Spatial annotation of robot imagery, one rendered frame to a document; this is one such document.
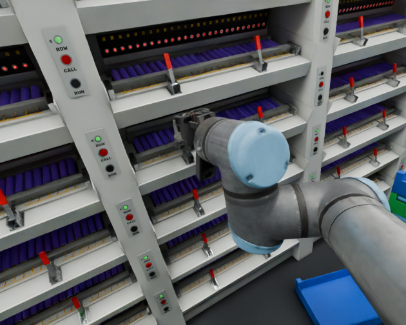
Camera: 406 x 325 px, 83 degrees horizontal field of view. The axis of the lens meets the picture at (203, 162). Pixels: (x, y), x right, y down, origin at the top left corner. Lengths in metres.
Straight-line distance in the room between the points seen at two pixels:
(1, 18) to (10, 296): 0.64
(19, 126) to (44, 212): 0.21
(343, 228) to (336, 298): 0.93
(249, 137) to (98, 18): 0.38
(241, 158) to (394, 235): 0.18
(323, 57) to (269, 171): 0.60
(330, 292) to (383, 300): 0.99
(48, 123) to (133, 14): 0.28
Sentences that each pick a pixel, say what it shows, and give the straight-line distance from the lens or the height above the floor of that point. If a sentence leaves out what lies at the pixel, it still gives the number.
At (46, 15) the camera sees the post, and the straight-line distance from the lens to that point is 0.55.
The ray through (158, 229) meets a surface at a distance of 0.76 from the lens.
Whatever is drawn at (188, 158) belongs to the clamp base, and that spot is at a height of 0.74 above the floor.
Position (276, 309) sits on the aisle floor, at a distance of 1.19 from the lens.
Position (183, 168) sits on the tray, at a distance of 0.65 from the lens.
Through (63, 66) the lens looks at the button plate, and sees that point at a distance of 0.54.
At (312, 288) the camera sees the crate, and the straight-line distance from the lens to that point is 1.26.
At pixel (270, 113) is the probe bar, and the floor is 0.78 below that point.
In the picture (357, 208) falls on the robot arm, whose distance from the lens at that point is 0.35.
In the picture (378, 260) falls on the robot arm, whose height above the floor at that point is 0.84.
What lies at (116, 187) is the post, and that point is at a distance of 0.62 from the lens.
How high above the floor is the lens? 1.04
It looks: 28 degrees down
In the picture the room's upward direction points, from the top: 10 degrees counter-clockwise
